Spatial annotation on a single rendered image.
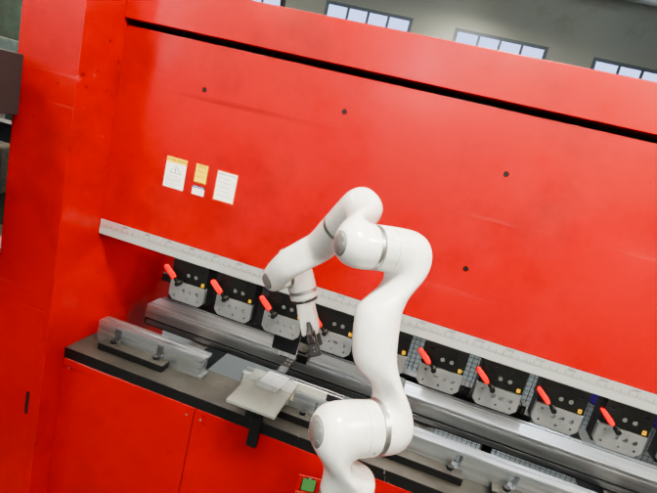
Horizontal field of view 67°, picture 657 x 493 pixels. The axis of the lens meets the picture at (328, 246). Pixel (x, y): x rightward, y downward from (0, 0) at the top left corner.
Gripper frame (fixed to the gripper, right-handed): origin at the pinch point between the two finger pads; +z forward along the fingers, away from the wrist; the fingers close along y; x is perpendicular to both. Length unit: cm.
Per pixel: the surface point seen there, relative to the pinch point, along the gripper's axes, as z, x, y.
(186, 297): -16, -51, -43
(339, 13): -278, 62, -622
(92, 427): 29, -103, -43
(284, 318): -2.0, -14.0, -34.3
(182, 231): -41, -46, -43
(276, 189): -49, -6, -34
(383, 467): 54, 11, -18
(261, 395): 20.8, -26.1, -22.3
